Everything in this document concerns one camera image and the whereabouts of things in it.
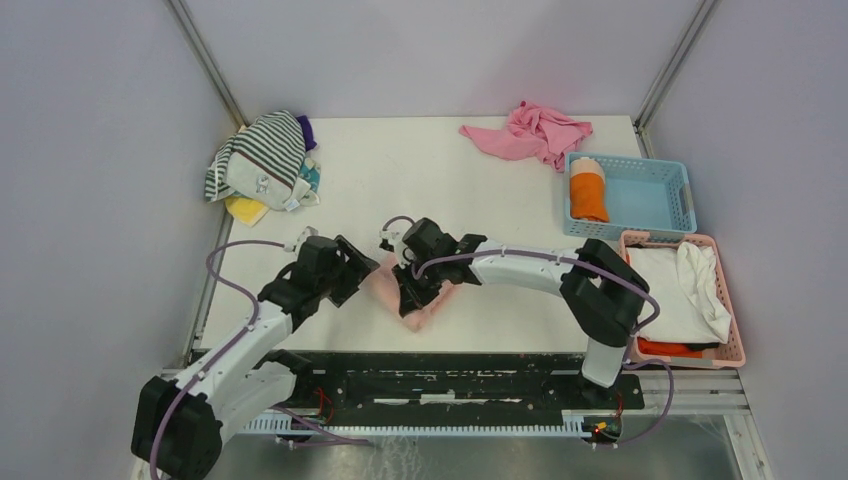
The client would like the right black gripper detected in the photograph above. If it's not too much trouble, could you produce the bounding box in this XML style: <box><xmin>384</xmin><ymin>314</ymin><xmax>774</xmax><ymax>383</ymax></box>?
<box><xmin>392</xmin><ymin>255</ymin><xmax>445</xmax><ymax>315</ymax></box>

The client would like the light pink towel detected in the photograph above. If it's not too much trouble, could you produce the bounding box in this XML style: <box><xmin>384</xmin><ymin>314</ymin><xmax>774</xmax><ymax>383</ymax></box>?
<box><xmin>366</xmin><ymin>257</ymin><xmax>460</xmax><ymax>332</ymax></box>

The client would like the orange cartoon towel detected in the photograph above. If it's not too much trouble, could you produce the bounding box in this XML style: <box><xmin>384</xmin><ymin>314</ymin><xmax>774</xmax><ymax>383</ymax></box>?
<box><xmin>569</xmin><ymin>157</ymin><xmax>610</xmax><ymax>223</ymax></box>

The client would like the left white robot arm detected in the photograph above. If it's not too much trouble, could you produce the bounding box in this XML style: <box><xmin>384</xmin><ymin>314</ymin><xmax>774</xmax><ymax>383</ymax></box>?
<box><xmin>130</xmin><ymin>233</ymin><xmax>380</xmax><ymax>479</ymax></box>

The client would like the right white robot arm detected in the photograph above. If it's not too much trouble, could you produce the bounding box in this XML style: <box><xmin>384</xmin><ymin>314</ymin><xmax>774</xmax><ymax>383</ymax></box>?
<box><xmin>380</xmin><ymin>218</ymin><xmax>658</xmax><ymax>408</ymax></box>

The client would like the teal patterned cloth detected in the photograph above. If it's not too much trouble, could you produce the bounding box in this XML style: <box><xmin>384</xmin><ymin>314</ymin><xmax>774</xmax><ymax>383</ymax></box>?
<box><xmin>287</xmin><ymin>157</ymin><xmax>321</xmax><ymax>210</ymax></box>

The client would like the yellow cloth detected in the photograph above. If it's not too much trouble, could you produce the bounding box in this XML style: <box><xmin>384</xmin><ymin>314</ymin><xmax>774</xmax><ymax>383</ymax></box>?
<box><xmin>224</xmin><ymin>196</ymin><xmax>269</xmax><ymax>227</ymax></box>

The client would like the purple cloth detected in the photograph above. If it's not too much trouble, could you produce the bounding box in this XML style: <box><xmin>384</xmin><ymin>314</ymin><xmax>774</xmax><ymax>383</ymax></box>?
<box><xmin>296</xmin><ymin>115</ymin><xmax>318</xmax><ymax>152</ymax></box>

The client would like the striped cloth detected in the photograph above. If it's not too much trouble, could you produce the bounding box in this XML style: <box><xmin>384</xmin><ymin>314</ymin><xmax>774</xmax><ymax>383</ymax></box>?
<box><xmin>203</xmin><ymin>110</ymin><xmax>307</xmax><ymax>210</ymax></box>

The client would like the pink crumpled towel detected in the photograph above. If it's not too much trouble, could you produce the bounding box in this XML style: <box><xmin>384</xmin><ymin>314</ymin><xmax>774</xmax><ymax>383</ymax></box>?
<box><xmin>458</xmin><ymin>101</ymin><xmax>594</xmax><ymax>172</ymax></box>

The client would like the orange cloth in basket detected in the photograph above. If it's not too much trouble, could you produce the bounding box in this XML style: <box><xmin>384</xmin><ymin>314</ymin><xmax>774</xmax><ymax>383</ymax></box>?
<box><xmin>637</xmin><ymin>338</ymin><xmax>711</xmax><ymax>358</ymax></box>

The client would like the blue plastic basket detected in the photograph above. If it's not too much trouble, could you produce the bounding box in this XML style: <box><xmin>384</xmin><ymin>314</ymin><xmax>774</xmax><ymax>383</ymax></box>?
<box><xmin>563</xmin><ymin>152</ymin><xmax>697</xmax><ymax>243</ymax></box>

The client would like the white cloth in basket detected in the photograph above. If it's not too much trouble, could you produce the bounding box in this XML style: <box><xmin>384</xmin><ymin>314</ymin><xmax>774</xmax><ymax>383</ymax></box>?
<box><xmin>626</xmin><ymin>242</ymin><xmax>732</xmax><ymax>344</ymax></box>

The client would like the pink plastic basket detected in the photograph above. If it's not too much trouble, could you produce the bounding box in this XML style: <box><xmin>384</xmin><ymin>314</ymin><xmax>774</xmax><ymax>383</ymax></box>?
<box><xmin>619</xmin><ymin>230</ymin><xmax>746</xmax><ymax>369</ymax></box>

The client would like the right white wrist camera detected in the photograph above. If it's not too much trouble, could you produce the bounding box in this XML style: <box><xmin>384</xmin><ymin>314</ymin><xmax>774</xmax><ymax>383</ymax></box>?
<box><xmin>379</xmin><ymin>229</ymin><xmax>415</xmax><ymax>268</ymax></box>

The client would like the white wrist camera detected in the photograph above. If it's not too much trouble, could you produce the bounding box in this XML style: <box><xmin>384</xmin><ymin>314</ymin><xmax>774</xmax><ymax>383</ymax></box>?
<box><xmin>379</xmin><ymin>229</ymin><xmax>415</xmax><ymax>268</ymax></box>
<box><xmin>283</xmin><ymin>226</ymin><xmax>318</xmax><ymax>253</ymax></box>

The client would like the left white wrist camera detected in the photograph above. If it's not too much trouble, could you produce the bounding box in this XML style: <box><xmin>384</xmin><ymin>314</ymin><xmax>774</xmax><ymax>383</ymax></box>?
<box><xmin>283</xmin><ymin>226</ymin><xmax>318</xmax><ymax>253</ymax></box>

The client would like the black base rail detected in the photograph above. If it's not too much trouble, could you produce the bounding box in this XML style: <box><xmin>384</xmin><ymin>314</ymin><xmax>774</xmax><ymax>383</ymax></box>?
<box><xmin>260</xmin><ymin>350</ymin><xmax>645</xmax><ymax>427</ymax></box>

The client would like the white slotted cable duct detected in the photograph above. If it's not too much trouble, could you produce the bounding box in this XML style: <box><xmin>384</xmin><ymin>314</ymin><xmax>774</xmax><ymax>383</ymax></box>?
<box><xmin>238</xmin><ymin>410</ymin><xmax>612</xmax><ymax>440</ymax></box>

